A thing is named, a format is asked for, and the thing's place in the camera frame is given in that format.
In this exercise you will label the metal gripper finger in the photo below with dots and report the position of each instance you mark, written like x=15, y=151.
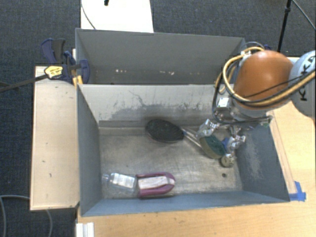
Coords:
x=235, y=143
x=207, y=128

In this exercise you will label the green and yellow sponge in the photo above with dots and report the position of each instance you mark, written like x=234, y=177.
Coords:
x=211, y=148

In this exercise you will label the grey metal bin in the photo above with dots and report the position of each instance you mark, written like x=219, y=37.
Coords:
x=158, y=157

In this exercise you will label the clear plastic bottle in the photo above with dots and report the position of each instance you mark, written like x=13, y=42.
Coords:
x=118, y=181

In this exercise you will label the pale wood board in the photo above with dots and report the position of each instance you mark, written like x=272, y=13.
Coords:
x=54, y=142

